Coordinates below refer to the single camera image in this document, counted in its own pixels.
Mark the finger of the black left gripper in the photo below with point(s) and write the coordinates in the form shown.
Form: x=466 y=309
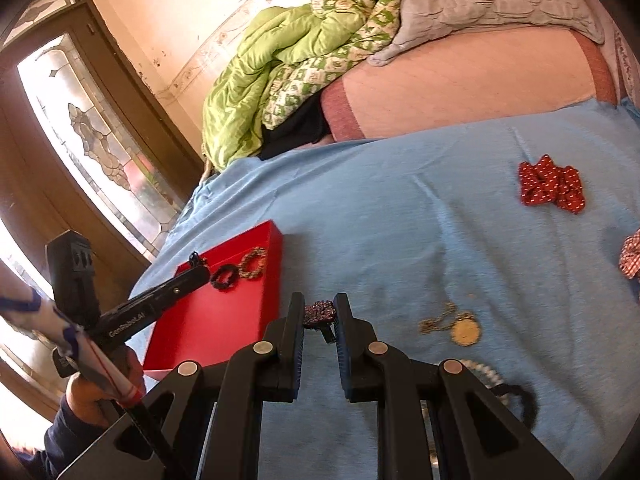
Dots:
x=116 y=327

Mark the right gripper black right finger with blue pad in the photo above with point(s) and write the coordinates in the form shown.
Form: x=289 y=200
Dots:
x=434 y=421

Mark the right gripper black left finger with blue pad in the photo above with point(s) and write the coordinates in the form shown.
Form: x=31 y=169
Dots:
x=209 y=416

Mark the black hair scrunchie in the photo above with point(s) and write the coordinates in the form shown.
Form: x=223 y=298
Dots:
x=527 y=399

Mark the amber and black earring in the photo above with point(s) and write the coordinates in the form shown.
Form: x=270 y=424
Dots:
x=195 y=260

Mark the red jewelry tray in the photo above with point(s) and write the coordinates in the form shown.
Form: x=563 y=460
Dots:
x=210 y=324

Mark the red purple beaded hair clip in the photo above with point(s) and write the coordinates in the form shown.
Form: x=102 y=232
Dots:
x=320 y=316

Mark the dark blue sleeve forearm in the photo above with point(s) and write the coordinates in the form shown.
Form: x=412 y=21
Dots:
x=75 y=428

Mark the person's left hand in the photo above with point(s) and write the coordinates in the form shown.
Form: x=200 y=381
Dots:
x=86 y=399

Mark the stained glass window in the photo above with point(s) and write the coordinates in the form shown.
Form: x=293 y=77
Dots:
x=96 y=147

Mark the light blue bed blanket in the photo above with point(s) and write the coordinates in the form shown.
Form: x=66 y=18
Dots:
x=427 y=236

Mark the green quilted comforter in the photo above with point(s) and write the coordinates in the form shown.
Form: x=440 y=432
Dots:
x=232 y=116

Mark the red white checked scrunchie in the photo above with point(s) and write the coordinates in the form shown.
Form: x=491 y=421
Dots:
x=629 y=261

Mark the red polka dot scrunchie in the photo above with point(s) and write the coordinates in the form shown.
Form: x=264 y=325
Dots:
x=545 y=183

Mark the black cloth under comforter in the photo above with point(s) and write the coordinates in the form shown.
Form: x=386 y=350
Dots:
x=307 y=125

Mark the green white patterned blanket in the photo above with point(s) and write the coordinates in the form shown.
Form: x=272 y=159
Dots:
x=349 y=32

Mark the pink bed sheet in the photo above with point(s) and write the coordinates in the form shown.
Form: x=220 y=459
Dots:
x=468 y=78

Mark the striped floral pillow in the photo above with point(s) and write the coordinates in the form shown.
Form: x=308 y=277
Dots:
x=620 y=23

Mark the dark brown wooden window frame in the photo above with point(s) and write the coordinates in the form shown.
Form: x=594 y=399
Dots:
x=39 y=198

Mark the white blue patterned cable wrap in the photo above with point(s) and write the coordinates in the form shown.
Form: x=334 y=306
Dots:
x=24 y=309

